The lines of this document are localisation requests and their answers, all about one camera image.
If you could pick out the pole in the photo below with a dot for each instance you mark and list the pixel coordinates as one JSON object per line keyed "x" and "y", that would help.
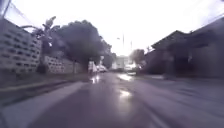
{"x": 123, "y": 45}

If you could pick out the small dark tree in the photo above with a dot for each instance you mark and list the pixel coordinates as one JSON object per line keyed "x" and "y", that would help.
{"x": 137, "y": 55}

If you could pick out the dark roofed building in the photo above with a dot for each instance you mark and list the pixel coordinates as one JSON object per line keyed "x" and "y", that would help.
{"x": 193, "y": 53}

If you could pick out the pale painted road line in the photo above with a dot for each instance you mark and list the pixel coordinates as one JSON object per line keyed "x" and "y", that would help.
{"x": 36, "y": 104}

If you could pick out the large dark tree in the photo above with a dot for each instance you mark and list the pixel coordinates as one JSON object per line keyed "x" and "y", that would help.
{"x": 81, "y": 40}

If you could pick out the vehicle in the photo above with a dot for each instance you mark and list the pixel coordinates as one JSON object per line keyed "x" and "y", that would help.
{"x": 130, "y": 68}

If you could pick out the palm tree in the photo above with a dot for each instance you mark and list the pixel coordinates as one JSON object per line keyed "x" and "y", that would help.
{"x": 45, "y": 33}

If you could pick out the wet grey asphalt road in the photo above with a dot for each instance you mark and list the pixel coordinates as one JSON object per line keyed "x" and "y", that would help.
{"x": 110, "y": 106}

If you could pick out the pale patterned block wall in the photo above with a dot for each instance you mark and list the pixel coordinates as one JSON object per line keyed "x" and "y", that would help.
{"x": 18, "y": 50}

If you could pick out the pale distant building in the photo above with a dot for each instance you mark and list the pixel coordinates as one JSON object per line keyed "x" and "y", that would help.
{"x": 120, "y": 62}

